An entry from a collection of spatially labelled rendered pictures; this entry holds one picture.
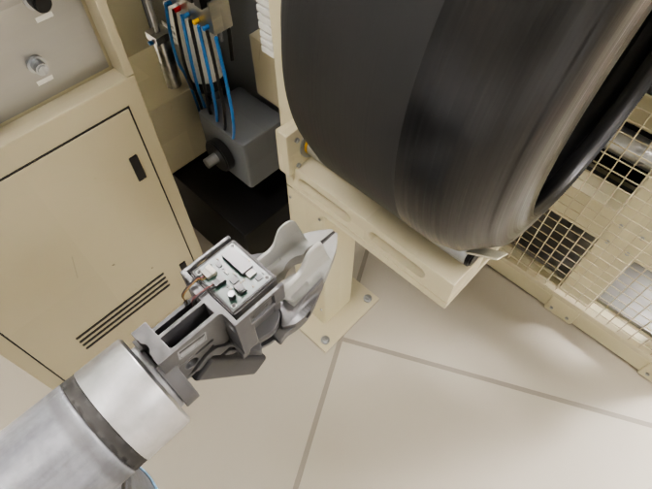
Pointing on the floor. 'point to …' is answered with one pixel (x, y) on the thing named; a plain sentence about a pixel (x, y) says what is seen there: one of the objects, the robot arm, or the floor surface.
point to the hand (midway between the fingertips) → (326, 244)
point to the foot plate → (355, 309)
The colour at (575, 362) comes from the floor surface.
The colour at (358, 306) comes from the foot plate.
